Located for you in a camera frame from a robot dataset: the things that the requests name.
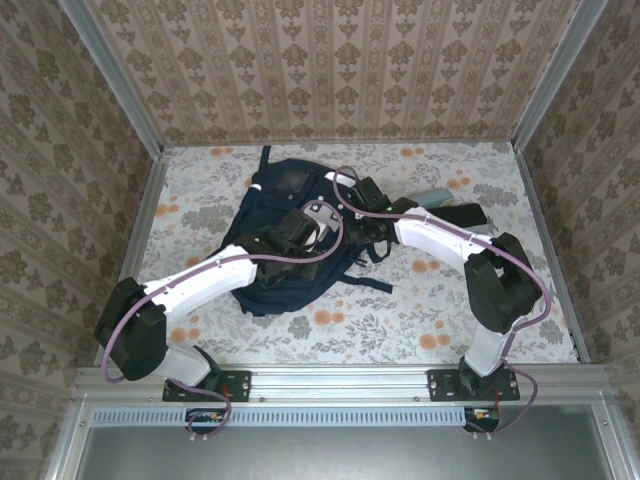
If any navy blue backpack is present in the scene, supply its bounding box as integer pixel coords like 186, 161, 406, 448
227, 144, 394, 319

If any teal sponge block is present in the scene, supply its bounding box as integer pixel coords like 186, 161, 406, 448
409, 188, 455, 207

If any grey metal sheet panel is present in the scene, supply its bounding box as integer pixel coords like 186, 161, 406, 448
47, 399, 640, 480

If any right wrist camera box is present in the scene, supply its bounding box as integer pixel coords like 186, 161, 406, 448
349, 177, 390, 212

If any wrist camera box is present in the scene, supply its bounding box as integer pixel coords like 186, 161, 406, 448
276, 208, 326, 251
349, 177, 390, 212

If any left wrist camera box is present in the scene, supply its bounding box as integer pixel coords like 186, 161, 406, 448
276, 208, 326, 251

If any aluminium front rail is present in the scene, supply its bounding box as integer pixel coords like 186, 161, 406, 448
74, 363, 612, 401

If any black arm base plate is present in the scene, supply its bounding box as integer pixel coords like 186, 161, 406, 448
428, 368, 520, 403
162, 369, 251, 403

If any aluminium side rail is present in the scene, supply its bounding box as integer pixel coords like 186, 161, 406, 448
513, 142, 592, 364
94, 147, 171, 371

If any grey slotted cable duct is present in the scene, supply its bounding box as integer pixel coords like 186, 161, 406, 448
92, 405, 501, 427

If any small wired connector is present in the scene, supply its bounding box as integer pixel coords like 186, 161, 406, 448
187, 408, 225, 434
464, 407, 501, 432

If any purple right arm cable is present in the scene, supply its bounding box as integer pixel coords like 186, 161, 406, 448
332, 166, 554, 441

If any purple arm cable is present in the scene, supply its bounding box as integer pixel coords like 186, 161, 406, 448
101, 198, 346, 444
332, 166, 554, 441

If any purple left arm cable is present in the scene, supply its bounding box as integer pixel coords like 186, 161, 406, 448
101, 198, 346, 444

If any aluminium frame post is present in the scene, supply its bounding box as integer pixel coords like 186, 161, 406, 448
510, 0, 610, 154
57, 0, 167, 156

